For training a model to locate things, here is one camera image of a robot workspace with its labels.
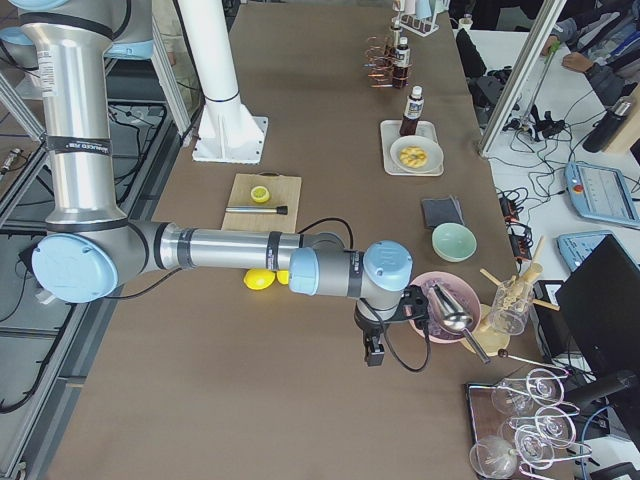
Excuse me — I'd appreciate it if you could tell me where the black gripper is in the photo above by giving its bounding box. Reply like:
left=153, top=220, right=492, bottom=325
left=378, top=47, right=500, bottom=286
left=354, top=285, right=430, bottom=367

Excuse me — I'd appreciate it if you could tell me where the tea bottle white cap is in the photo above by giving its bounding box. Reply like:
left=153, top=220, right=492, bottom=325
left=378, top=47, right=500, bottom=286
left=399, top=85, right=424, bottom=136

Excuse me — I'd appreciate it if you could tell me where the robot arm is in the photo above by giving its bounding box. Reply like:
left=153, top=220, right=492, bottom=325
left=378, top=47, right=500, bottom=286
left=17, top=1, right=428, bottom=366

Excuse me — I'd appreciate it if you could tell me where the cream serving tray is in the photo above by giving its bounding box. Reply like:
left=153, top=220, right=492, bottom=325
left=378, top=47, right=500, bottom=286
left=380, top=120, right=444, bottom=177

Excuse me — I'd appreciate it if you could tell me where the wine glass rack tray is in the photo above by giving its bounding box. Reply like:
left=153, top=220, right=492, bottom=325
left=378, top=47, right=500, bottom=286
left=465, top=365, right=592, bottom=479

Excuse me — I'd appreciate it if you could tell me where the middle tea bottle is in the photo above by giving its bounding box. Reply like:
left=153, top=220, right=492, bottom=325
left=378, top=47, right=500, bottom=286
left=391, top=37, right=411, bottom=89

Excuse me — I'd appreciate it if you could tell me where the steel ice scoop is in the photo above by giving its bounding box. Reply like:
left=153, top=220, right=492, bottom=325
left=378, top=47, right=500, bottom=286
left=431, top=283, right=491, bottom=364

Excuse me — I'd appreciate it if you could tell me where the pink bowl with ice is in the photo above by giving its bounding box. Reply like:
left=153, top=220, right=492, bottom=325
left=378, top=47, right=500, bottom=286
left=410, top=271, right=481, bottom=344

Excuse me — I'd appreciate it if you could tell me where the green ceramic bowl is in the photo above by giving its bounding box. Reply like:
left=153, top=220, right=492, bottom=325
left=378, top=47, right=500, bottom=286
left=432, top=223, right=477, bottom=263

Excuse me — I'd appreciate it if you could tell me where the grey folded cloth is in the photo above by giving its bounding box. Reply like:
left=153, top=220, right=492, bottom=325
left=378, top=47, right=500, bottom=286
left=421, top=196, right=465, bottom=228

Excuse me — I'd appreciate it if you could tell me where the clear glass mug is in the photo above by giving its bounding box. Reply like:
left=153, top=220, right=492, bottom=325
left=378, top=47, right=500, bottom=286
left=488, top=278, right=533, bottom=335

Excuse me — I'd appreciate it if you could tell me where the wooden glass drying stand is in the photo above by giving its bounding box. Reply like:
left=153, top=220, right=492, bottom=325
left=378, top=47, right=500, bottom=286
left=480, top=236, right=560, bottom=336

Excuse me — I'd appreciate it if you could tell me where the upper yellow lemon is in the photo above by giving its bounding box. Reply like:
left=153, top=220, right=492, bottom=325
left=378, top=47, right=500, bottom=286
left=276, top=270, right=290, bottom=285

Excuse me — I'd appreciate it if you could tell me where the yellow lemon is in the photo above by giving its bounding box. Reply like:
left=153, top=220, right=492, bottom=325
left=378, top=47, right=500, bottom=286
left=243, top=268, right=276, bottom=291
left=276, top=270, right=290, bottom=285

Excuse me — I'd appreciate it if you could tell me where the white plate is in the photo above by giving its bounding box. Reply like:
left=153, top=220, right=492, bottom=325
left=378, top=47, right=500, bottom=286
left=390, top=135, right=444, bottom=174

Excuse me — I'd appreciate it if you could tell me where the lower yellow lemon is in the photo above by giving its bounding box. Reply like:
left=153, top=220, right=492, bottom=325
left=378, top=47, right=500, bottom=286
left=243, top=268, right=276, bottom=291

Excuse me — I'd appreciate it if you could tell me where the steel muddler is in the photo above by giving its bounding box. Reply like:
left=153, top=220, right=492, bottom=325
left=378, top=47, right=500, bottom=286
left=225, top=205, right=288, bottom=215

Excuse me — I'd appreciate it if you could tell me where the blue teach pendant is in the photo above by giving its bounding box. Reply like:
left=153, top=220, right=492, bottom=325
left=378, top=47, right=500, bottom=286
left=564, top=161, right=639, bottom=229
left=556, top=230, right=630, bottom=272

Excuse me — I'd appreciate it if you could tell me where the bamboo cutting board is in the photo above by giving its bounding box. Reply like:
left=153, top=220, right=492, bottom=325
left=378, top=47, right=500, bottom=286
left=221, top=174, right=302, bottom=233

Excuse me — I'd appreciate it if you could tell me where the black monitor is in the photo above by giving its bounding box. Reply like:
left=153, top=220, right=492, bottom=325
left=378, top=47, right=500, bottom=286
left=557, top=236, right=639, bottom=376

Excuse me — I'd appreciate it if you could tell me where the half lemon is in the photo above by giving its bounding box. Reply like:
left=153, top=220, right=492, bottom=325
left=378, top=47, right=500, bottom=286
left=250, top=185, right=271, bottom=204

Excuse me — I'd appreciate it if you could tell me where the black water bottle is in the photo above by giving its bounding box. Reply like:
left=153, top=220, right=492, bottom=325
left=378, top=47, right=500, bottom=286
left=583, top=96, right=635, bottom=153

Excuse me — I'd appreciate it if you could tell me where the pastel cup rack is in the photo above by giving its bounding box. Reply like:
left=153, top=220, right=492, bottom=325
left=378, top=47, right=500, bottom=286
left=392, top=0, right=439, bottom=37

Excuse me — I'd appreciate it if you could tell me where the seated person in blue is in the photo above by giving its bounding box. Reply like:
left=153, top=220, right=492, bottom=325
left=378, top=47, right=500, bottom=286
left=542, top=1, right=639, bottom=106

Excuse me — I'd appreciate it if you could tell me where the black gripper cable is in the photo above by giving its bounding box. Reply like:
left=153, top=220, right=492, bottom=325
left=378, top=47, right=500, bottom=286
left=297, top=216, right=432, bottom=372

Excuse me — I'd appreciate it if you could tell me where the braided ring pastry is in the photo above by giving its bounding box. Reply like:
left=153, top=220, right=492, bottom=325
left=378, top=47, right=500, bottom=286
left=399, top=146, right=428, bottom=169

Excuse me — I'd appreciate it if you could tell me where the copper wire bottle rack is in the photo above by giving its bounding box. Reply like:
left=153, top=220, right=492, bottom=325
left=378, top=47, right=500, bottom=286
left=364, top=42, right=412, bottom=89

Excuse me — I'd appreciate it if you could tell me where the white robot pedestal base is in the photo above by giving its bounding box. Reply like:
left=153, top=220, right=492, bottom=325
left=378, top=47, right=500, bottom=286
left=178, top=0, right=268, bottom=165

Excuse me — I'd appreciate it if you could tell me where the aluminium frame post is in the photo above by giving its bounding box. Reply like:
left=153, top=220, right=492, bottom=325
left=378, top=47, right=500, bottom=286
left=478, top=0, right=566, bottom=158

